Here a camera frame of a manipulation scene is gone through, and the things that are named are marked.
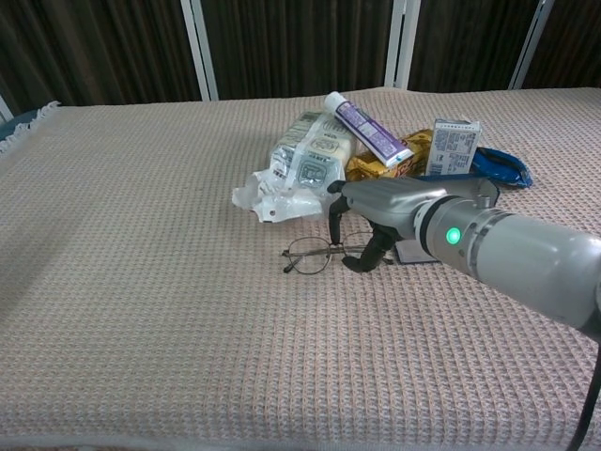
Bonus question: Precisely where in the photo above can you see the thin metal eyeglasses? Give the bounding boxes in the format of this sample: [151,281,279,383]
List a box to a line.
[281,232,395,275]

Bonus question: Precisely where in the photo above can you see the clear plastic food bag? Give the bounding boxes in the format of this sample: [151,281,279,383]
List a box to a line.
[231,110,354,225]

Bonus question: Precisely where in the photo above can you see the small white printed carton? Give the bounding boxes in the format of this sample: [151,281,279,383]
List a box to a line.
[424,117,482,178]

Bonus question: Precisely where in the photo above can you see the beige waffle weave blanket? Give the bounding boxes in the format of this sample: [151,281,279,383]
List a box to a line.
[0,86,601,451]

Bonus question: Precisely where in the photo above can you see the white purple toothpaste tube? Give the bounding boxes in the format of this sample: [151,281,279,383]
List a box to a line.
[324,90,415,167]

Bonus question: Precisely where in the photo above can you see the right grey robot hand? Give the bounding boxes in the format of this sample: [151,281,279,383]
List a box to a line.
[327,176,447,273]

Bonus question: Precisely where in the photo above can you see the dark blue glasses case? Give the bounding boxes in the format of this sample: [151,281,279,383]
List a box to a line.
[393,173,501,265]

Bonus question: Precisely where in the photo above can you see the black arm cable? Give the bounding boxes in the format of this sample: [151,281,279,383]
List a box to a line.
[566,328,601,451]

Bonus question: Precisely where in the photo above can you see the blue snack packet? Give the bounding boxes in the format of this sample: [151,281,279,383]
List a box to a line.
[470,146,535,190]

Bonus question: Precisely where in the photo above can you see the gold foil snack wrapper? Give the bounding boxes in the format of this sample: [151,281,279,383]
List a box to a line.
[346,129,436,182]

